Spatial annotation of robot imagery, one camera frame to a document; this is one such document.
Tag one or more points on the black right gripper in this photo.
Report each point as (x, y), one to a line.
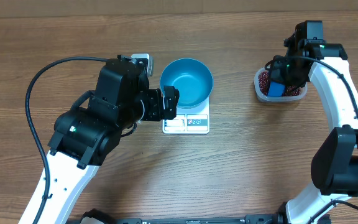
(276, 75)

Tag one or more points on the clear plastic food container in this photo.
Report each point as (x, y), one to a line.
(283, 99)

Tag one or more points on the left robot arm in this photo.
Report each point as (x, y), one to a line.
(93, 126)

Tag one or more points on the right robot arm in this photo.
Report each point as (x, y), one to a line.
(334, 168)

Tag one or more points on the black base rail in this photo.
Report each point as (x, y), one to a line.
(97, 216)

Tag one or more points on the white digital kitchen scale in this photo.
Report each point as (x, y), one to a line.
(194, 120)

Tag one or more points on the blue plastic measuring scoop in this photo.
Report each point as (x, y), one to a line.
(276, 89)

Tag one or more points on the blue metal bowl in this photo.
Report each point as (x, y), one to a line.
(191, 78)

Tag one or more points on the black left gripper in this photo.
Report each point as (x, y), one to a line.
(155, 112)

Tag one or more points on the red beans in container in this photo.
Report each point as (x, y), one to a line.
(264, 83)

